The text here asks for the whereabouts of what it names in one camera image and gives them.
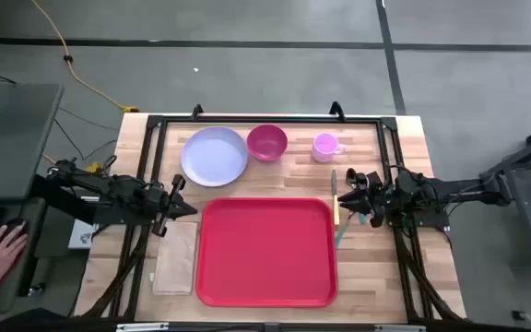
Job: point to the dark grey desk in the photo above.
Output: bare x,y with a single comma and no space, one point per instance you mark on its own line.
12,138

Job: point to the red plastic tray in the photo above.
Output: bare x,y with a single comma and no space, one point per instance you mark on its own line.
265,253

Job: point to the magenta bowl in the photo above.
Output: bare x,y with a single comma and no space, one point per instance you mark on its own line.
267,143

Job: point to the pink mug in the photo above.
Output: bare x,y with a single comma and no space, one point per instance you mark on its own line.
324,147

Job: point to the black floor plug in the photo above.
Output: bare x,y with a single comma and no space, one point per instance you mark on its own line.
518,315

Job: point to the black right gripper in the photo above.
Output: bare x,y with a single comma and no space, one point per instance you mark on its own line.
376,203

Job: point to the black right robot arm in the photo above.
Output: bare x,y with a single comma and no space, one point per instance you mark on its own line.
431,191

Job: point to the beige cloth napkin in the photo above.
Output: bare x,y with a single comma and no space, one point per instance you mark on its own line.
175,258

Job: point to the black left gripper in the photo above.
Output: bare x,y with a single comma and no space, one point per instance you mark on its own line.
175,184

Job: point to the person's hand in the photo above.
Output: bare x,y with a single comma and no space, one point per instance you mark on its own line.
0,253

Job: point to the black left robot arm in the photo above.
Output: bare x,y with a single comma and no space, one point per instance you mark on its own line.
104,191

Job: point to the white printed box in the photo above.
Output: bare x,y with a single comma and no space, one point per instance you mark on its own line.
81,233

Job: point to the black aluminium table frame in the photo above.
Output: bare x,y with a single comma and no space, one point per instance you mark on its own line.
270,119

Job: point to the lavender plate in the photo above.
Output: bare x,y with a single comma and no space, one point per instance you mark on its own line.
212,157

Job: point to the silver frame bracket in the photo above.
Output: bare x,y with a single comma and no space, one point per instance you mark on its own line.
399,328
142,326

